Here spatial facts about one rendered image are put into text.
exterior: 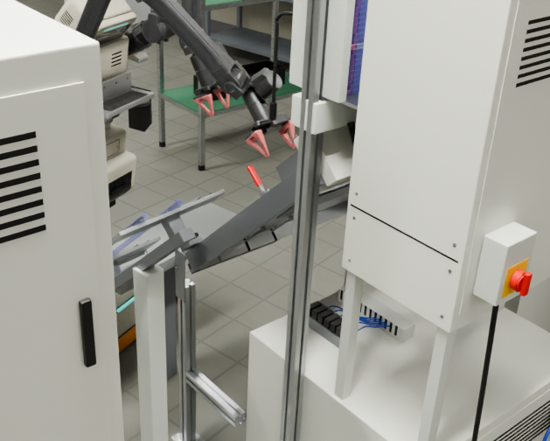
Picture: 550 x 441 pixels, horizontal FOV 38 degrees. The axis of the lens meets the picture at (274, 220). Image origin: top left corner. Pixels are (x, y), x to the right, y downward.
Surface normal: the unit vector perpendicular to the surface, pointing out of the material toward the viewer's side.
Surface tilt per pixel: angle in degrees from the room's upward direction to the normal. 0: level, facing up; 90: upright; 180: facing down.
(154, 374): 90
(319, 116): 90
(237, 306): 0
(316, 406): 90
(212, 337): 0
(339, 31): 90
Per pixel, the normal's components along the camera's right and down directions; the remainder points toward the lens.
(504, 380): 0.04, -0.88
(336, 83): -0.77, 0.28
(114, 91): 0.88, 0.26
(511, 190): 0.64, 0.40
